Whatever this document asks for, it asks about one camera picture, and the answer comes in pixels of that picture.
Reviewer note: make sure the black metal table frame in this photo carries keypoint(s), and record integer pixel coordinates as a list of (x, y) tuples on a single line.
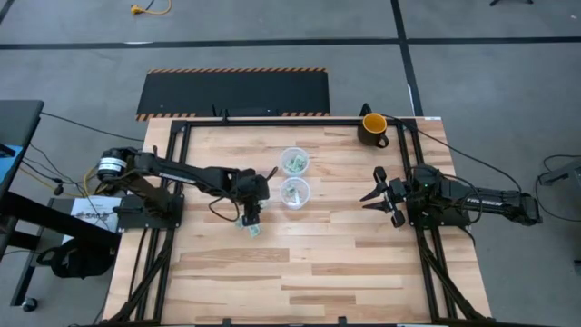
[(295, 122)]

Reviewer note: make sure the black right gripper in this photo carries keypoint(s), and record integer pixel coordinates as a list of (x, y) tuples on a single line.
[(398, 195)]

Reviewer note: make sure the clear plastic cup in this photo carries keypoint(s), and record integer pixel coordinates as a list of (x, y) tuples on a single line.
[(284, 156), (286, 202)]

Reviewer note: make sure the black mug yellow inside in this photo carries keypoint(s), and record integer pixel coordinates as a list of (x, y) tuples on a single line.
[(370, 136)]

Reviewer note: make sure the black bag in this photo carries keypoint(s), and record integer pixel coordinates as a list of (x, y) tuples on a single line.
[(77, 261)]

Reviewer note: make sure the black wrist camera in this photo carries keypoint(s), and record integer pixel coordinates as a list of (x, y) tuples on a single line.
[(398, 219), (250, 214)]

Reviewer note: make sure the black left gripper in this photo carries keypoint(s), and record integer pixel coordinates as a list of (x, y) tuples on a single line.
[(253, 187)]

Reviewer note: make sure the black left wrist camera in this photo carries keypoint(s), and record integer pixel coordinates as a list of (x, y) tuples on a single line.
[(250, 214)]

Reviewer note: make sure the black desk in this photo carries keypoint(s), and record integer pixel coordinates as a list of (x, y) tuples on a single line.
[(18, 118)]

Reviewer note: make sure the black bar device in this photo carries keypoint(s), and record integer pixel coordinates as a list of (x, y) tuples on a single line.
[(247, 112)]

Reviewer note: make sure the blue panel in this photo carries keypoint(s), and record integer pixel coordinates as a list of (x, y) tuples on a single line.
[(6, 165)]

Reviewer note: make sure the black caster wheel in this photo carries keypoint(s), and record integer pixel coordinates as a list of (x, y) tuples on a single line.
[(30, 304)]

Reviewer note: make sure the black hazard-striped floor mat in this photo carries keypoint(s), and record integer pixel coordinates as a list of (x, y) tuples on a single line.
[(236, 93)]

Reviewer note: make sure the black clamp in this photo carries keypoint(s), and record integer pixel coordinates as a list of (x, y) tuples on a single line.
[(366, 111)]

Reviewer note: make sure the white printed paper sheet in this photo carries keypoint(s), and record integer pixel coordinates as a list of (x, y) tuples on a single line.
[(97, 211)]

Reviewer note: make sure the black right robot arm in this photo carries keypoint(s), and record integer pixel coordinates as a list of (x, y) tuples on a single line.
[(476, 200)]

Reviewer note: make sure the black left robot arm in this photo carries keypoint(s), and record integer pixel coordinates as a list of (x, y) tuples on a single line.
[(181, 172)]

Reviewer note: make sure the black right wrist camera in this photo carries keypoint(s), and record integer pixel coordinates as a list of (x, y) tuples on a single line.
[(398, 219)]

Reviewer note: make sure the grey metal stand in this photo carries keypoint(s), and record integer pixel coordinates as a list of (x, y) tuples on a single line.
[(567, 172)]

